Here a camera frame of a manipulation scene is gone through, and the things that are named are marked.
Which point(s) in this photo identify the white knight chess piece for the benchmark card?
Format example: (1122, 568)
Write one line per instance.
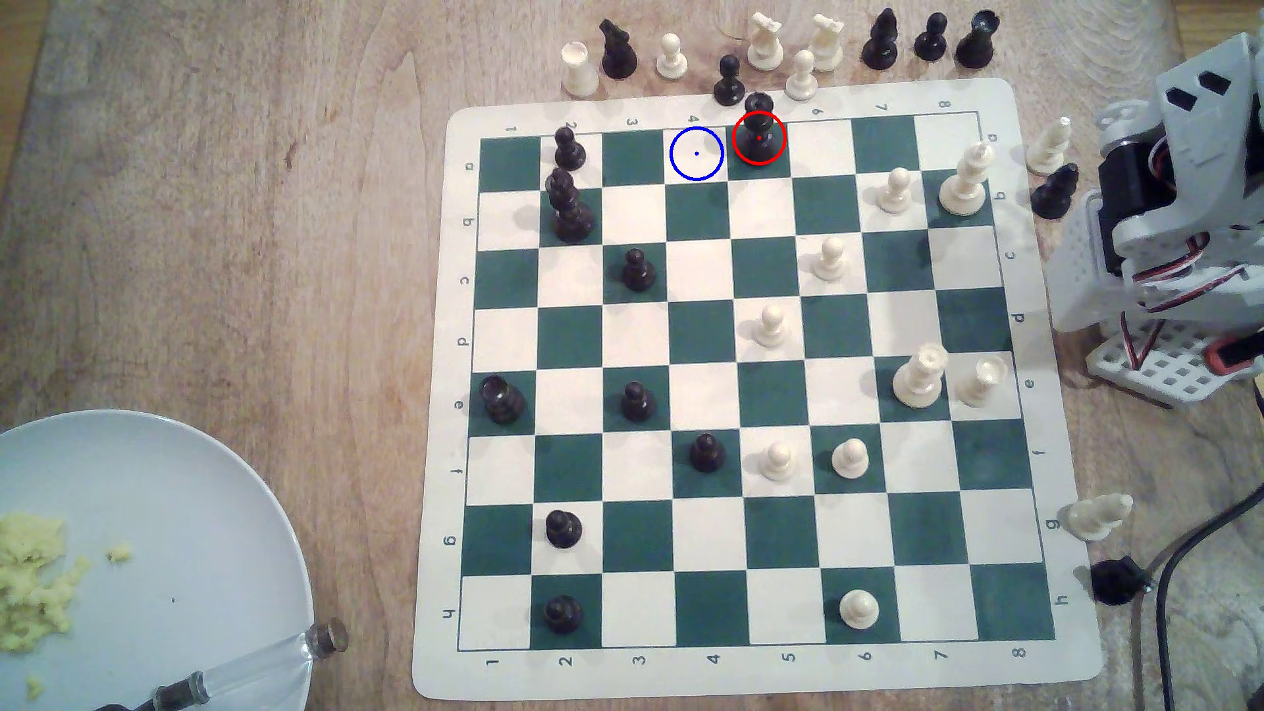
(765, 44)
(1094, 518)
(827, 44)

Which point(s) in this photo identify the white pawn chess piece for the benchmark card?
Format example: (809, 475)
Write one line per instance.
(770, 328)
(849, 459)
(671, 59)
(859, 610)
(778, 463)
(895, 194)
(802, 79)
(831, 262)

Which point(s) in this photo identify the black bishop chess piece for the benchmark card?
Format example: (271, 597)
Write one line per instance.
(1054, 195)
(880, 44)

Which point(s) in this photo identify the black pawn chess piece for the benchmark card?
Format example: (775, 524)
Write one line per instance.
(729, 84)
(563, 615)
(638, 404)
(639, 272)
(707, 454)
(564, 530)
(930, 41)
(569, 151)

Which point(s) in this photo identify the yellow crumbly food pile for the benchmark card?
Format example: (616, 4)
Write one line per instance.
(30, 583)

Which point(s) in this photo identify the black crowned chess piece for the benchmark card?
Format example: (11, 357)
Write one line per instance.
(758, 138)

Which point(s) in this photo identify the black knight chess piece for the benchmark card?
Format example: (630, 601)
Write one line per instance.
(1118, 582)
(618, 54)

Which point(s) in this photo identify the red black clamp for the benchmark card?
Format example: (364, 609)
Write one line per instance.
(1239, 353)

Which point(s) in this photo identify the white king chess piece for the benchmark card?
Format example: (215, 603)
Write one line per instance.
(964, 190)

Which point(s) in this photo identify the pale blue round plate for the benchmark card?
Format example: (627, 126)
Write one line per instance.
(178, 533)

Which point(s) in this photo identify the white bishop chess piece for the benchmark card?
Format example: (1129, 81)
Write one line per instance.
(1048, 150)

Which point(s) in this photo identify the black rook chess piece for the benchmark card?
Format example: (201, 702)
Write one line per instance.
(503, 402)
(976, 44)

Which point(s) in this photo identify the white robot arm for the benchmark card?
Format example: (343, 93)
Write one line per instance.
(1195, 168)

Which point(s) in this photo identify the small yellow food crumb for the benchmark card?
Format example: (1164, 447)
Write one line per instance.
(35, 686)
(118, 552)

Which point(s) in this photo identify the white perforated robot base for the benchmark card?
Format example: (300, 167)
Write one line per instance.
(1175, 375)

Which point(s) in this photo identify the white queen chess piece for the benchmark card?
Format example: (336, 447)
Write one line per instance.
(919, 381)

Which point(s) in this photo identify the green white chess mat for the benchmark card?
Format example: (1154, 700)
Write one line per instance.
(701, 336)

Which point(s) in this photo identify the white rook chess piece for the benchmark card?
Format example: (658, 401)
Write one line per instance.
(983, 383)
(581, 71)

